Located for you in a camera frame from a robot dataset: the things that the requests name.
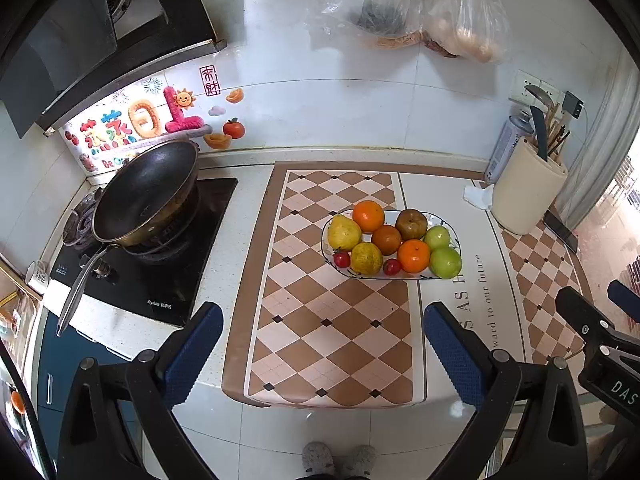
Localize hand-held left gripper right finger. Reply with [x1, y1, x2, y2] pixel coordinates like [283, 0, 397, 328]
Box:
[422, 301, 588, 480]

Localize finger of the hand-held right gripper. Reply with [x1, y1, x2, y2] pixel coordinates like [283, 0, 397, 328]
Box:
[555, 286, 618, 358]
[607, 280, 640, 323]

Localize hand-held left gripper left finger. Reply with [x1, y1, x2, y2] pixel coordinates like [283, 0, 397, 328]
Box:
[55, 301, 225, 480]

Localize large green apple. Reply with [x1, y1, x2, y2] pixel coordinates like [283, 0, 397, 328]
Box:
[430, 245, 463, 280]

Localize bright orange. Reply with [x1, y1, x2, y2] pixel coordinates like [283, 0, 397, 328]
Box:
[397, 239, 431, 273]
[352, 200, 386, 233]

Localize small green apple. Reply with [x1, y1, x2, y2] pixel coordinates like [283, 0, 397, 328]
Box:
[424, 225, 451, 251]

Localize yellow-green speckled citrus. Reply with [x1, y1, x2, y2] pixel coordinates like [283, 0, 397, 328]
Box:
[350, 242, 384, 275]

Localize floral oval plate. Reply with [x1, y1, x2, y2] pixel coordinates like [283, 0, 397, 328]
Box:
[320, 208, 459, 281]

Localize yellow citrus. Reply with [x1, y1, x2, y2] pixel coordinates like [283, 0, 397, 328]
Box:
[327, 214, 362, 252]

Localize black gas cooktop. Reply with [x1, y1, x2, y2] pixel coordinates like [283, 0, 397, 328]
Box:
[50, 176, 239, 328]

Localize black smartphone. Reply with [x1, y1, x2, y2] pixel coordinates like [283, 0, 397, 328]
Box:
[542, 210, 579, 254]

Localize brown checkered counter mat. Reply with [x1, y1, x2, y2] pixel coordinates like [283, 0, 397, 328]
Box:
[222, 162, 593, 408]

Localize blue cabinet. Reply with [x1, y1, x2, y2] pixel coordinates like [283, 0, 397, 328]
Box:
[35, 305, 146, 466]

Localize dark orange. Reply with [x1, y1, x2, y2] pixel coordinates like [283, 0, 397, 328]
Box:
[371, 224, 403, 256]

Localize cream utensil holder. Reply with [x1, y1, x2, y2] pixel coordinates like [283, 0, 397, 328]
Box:
[492, 136, 569, 236]

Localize brown round pear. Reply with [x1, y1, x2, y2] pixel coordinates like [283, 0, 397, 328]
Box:
[396, 208, 428, 241]

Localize grey slipper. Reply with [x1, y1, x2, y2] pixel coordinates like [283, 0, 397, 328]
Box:
[301, 441, 335, 476]
[340, 444, 377, 478]

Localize white crumpled tissue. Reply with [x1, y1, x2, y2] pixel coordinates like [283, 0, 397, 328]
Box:
[462, 183, 496, 210]

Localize black wok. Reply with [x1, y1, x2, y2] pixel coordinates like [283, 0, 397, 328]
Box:
[56, 140, 201, 337]

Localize white cup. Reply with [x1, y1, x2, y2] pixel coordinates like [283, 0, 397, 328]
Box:
[26, 260, 51, 296]

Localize grey curtain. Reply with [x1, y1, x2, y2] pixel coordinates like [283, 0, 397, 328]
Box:
[555, 52, 640, 231]

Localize cast iron burner grate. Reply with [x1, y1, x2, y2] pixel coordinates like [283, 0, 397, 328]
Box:
[62, 190, 108, 248]

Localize wooden utensils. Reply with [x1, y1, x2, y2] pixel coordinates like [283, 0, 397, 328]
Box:
[545, 102, 572, 158]

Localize silver spray can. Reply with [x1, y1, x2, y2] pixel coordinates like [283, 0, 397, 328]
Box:
[484, 114, 532, 184]

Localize black charger plug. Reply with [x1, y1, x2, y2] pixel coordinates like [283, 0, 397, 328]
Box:
[562, 91, 585, 120]

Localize plastic bag of eggs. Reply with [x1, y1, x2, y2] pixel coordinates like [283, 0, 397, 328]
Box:
[420, 0, 511, 64]

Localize black range hood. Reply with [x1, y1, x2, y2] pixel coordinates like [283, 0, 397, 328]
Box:
[0, 0, 228, 140]

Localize clear plastic bag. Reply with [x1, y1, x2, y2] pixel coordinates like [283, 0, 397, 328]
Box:
[306, 0, 426, 41]

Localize white wall outlet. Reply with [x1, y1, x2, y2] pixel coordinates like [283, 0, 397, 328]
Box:
[508, 70, 561, 108]

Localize colourful wall stickers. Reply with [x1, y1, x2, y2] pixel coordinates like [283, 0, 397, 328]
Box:
[59, 65, 247, 173]

